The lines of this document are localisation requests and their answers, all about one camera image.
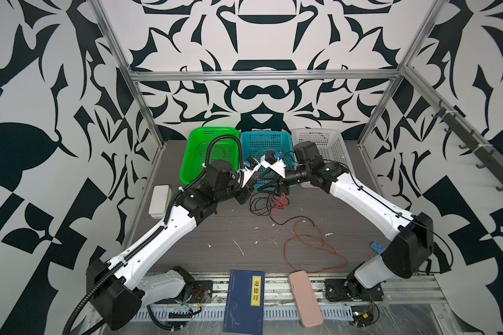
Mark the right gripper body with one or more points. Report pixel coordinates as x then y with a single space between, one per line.
283 183

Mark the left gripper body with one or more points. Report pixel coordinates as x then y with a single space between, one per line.
240 195

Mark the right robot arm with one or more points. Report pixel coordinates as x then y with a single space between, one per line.
412 237

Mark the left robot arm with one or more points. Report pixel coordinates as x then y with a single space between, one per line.
113 287

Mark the teal plastic basket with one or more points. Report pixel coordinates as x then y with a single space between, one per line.
256 144

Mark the green plastic basket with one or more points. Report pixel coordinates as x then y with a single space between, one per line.
197 145

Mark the white plastic basket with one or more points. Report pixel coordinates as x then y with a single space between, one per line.
331 146

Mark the white box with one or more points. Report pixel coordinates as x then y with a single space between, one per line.
160 199

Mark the blue book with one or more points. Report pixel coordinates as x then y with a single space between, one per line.
244 311

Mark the pink case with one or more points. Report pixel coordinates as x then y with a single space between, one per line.
305 300

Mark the small circuit board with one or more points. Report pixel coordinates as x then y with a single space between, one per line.
364 317

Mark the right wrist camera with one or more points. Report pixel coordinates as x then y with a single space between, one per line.
273 160

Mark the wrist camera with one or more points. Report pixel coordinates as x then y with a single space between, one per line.
273 160
249 172

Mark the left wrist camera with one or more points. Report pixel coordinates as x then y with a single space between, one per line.
249 172

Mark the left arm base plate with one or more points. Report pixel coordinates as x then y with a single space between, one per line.
198 292

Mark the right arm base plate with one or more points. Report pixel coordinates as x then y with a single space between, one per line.
343 290

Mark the wall hook rail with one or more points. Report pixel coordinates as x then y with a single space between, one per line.
472 140

